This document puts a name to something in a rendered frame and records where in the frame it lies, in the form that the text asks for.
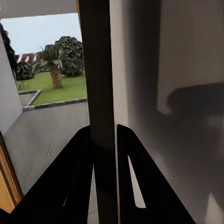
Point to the door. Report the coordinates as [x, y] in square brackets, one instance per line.
[43, 94]

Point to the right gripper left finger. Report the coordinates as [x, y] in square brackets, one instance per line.
[62, 194]

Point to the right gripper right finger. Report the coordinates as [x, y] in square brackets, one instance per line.
[162, 204]

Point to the poster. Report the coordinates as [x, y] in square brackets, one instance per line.
[96, 39]

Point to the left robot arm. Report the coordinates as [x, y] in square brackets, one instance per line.
[3, 215]

